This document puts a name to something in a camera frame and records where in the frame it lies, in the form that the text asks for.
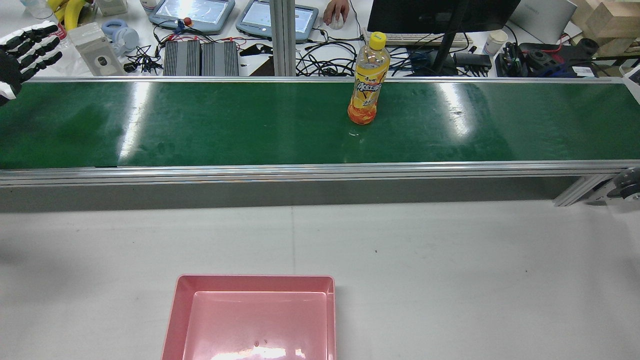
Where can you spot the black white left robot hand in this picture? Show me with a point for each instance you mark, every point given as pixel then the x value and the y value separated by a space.
pixel 15 60

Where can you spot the pink plastic basket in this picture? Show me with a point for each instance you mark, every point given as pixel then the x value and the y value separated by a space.
pixel 250 325

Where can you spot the black rounded object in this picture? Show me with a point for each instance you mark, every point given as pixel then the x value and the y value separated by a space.
pixel 587 46

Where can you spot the clear plastic cup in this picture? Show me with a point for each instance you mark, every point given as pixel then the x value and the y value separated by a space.
pixel 37 7

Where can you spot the yellow toy bananas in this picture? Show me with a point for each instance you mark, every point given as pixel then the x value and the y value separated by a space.
pixel 75 12

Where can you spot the grey electrical box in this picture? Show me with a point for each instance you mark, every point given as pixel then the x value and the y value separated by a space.
pixel 97 52

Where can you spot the small white box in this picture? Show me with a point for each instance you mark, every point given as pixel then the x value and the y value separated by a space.
pixel 111 6

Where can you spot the light blue headphones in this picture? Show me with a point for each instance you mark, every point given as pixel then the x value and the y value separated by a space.
pixel 127 36

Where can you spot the grey finned power supply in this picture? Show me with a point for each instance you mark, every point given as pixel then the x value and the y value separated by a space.
pixel 220 59
pixel 182 59

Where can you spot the grey teach pendant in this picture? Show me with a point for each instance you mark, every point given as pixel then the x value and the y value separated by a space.
pixel 195 12
pixel 305 20

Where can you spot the green conveyor belt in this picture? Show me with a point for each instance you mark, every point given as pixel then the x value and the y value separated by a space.
pixel 200 125

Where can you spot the white computer mouse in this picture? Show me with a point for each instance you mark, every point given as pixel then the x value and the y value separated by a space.
pixel 337 22

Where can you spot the operator in patterned shirt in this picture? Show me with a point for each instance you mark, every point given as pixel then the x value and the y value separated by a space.
pixel 336 7

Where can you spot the orange drink bottle yellow cap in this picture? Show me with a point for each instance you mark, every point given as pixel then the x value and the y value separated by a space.
pixel 369 85

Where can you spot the white keyboard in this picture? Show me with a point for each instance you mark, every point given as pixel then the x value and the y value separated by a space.
pixel 410 39

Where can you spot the white paper cup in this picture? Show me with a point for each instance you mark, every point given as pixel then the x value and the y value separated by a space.
pixel 495 42

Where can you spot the black round machine part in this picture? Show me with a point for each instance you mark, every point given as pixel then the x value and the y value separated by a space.
pixel 542 57

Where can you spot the silver laptop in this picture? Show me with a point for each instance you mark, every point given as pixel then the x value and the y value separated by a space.
pixel 545 17

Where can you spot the black device white label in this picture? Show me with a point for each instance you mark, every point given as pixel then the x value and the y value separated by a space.
pixel 585 71

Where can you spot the light wooden box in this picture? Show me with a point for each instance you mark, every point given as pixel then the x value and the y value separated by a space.
pixel 612 22

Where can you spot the black flat metal bracket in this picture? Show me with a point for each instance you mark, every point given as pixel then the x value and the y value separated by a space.
pixel 255 49

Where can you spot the aluminium profile post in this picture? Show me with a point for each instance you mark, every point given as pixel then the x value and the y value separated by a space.
pixel 282 40

